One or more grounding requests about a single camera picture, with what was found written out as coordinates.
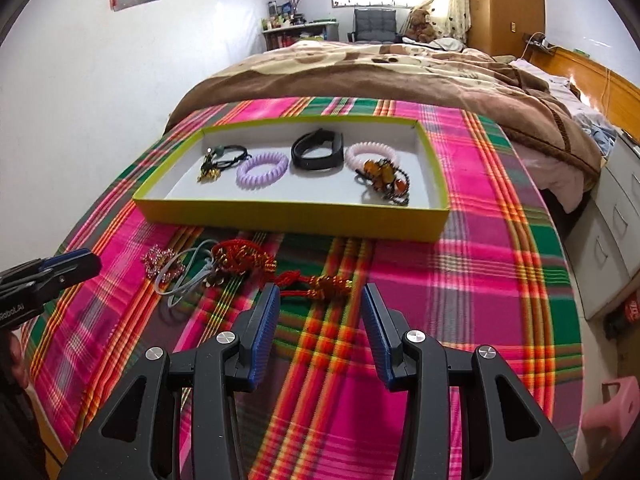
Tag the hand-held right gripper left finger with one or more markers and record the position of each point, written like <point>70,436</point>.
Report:
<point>262,340</point>

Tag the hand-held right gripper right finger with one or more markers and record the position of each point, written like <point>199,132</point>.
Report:
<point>377,340</point>

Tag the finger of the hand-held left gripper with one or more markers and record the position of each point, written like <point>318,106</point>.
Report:
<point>80,271</point>
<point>67,258</point>

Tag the yellow cardboard box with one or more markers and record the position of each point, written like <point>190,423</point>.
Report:
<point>300,220</point>

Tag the black wristband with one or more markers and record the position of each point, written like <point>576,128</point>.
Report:
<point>300,160</point>

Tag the person's left forearm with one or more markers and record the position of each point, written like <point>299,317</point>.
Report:
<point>15,425</point>

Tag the pink plaid blanket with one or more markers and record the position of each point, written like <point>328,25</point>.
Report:
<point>450,285</point>

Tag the pink plastic stool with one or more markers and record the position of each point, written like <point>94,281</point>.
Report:
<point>615,410</point>

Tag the grey nightstand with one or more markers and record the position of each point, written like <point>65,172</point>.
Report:
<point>610,240</point>

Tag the brown patterned blanket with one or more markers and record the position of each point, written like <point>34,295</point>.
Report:
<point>350,75</point>

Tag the white shelf with bottles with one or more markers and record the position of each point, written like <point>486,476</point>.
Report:
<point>295,37</point>

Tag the light crumpled bedsheet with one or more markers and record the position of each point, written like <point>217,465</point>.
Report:
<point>555,85</point>

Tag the grey armchair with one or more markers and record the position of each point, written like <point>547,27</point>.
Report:
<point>375,25</point>

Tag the brown teddy bear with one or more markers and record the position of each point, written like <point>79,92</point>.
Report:
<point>419,25</point>

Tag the power strip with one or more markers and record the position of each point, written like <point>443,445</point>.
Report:
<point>536,41</point>

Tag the wooden headboard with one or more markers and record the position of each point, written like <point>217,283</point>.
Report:
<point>590,70</point>

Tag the floral curtain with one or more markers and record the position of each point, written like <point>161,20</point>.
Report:
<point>450,0</point>

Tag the wooden wardrobe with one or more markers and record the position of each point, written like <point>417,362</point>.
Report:
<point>505,5</point>

